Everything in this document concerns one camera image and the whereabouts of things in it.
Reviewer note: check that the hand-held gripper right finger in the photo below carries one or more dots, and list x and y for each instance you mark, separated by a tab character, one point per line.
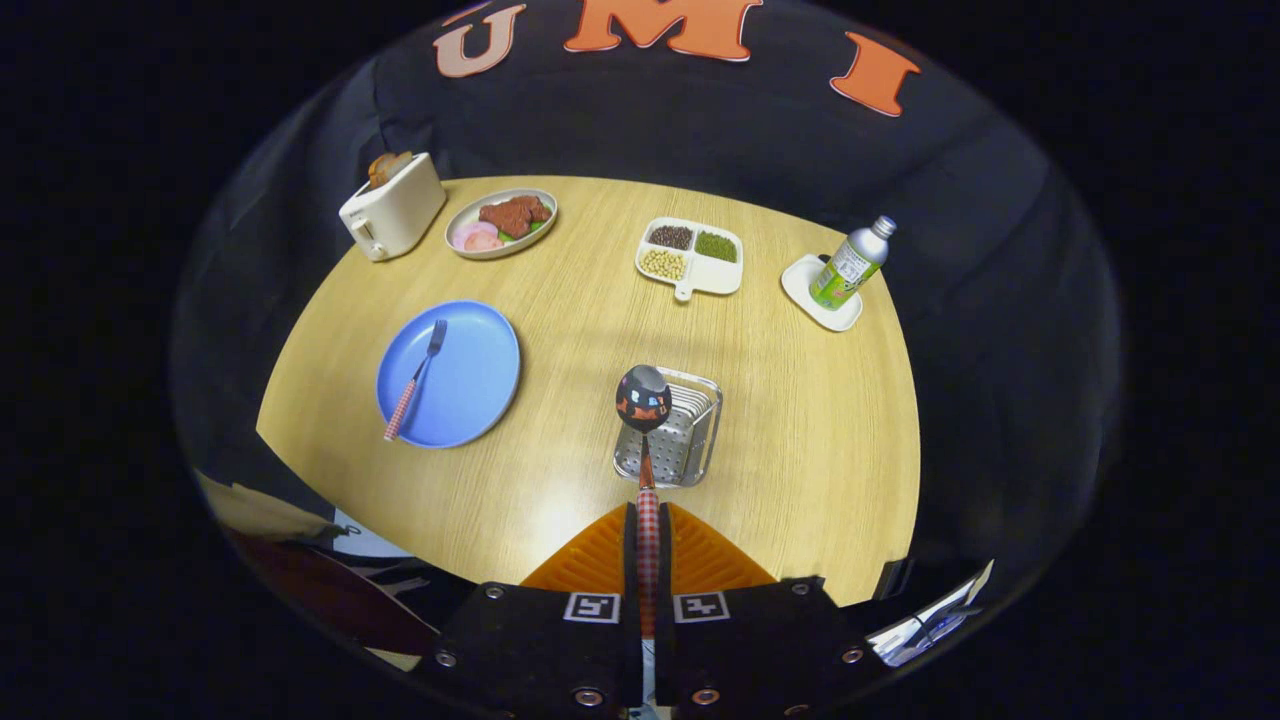
750	650

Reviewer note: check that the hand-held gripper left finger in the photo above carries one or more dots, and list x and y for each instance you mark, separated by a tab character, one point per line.
560	650

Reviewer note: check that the dark red cloth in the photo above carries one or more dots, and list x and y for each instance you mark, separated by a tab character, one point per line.
330	595

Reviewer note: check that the blue round plate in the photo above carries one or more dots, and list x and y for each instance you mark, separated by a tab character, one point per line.
470	380

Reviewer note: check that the beige cloth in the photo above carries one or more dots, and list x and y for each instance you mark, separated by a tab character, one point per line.
265	510

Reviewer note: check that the small white square dish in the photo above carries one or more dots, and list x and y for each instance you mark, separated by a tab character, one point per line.
805	285

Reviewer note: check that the white divided snack dish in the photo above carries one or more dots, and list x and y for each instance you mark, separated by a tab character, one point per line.
715	278

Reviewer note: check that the silver bottle with green label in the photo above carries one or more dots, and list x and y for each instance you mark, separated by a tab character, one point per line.
848	268

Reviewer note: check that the heap of yellow soybeans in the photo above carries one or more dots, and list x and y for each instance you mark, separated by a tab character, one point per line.
663	265

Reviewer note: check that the heap of green beans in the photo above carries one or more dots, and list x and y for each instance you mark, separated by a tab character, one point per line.
716	247

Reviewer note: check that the heap of dark red beans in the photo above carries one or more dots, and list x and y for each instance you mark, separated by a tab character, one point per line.
671	237

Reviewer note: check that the pink ham slices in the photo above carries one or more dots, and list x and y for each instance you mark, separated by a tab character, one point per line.
475	238

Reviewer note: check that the green lettuce leaf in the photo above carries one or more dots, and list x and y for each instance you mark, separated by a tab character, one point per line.
535	230

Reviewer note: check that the brown meat pieces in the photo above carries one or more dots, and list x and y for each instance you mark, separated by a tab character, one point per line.
513	215

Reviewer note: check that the white oval food plate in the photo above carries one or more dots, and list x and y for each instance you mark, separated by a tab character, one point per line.
470	215

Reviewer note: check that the cream white toaster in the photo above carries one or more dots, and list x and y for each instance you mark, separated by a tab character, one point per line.
395	215

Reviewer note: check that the brown toast slice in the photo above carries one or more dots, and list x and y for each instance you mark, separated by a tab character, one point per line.
379	170
401	162

